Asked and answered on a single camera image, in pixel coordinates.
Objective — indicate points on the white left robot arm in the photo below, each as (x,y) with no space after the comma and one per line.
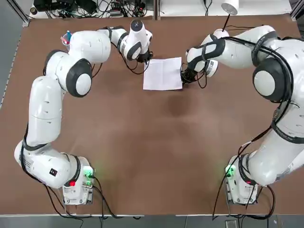
(45,114)

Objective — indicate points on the aluminium frame rail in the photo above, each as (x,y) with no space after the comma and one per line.
(20,13)
(297,10)

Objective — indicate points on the white desk lamp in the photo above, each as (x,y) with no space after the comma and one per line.
(229,7)

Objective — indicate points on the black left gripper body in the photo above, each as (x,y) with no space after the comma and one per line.
(145,56)

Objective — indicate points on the white A4 paper sheet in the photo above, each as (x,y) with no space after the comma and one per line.
(162,73)

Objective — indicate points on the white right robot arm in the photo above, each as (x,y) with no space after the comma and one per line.
(282,147)

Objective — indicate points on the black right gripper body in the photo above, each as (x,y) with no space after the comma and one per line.
(191,74)

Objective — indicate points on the dark tape roll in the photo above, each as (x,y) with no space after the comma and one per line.
(33,10)

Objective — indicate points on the pink pen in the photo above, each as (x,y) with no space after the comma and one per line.
(64,40)

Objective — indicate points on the blue pen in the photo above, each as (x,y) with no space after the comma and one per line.
(69,35)

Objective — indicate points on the grey floor socket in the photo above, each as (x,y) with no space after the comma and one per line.
(230,223)

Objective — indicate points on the aluminium frame post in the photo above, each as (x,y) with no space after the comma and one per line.
(156,9)

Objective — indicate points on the clear plastic pen cup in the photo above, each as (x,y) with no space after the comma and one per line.
(64,43)

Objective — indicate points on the black equipment box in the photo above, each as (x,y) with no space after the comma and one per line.
(54,3)

